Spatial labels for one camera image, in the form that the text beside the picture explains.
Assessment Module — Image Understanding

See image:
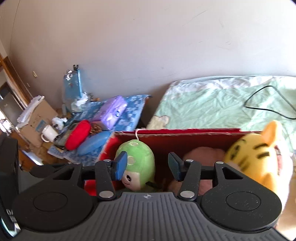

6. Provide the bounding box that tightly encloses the green mushroom plush toy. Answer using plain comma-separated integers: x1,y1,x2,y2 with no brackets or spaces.
116,134,156,191

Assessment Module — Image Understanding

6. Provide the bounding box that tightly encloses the red cardboard box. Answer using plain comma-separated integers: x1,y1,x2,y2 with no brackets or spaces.
98,128,248,191

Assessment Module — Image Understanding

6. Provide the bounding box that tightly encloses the pink plush toy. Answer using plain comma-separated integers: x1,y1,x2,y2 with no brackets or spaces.
168,147,225,199

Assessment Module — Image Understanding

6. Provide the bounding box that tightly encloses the blue oval case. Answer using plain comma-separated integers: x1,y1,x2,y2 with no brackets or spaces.
77,131,111,156

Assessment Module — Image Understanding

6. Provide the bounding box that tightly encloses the white mug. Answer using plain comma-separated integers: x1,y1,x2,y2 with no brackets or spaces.
41,125,58,143

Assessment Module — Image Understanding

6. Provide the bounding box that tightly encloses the red oval case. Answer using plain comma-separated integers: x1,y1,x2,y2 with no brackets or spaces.
65,120,91,151

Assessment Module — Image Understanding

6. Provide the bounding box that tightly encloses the purple tissue pack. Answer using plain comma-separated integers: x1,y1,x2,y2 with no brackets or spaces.
98,95,127,130

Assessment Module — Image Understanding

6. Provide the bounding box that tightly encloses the blue floral cloth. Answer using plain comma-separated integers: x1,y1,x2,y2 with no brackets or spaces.
48,94,151,166

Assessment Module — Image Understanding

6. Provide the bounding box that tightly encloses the blue foil bag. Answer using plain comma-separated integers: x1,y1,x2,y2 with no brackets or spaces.
62,65,89,113

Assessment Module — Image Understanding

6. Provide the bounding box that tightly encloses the yellow tiger plush toy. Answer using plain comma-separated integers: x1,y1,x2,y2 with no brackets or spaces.
223,120,293,209

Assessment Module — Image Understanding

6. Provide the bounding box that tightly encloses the green cartoon bed sheet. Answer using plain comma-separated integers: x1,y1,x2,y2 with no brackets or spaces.
147,75,295,152

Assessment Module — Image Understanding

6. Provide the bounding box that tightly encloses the thin black cable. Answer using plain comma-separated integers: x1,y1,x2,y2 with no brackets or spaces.
244,85,296,120

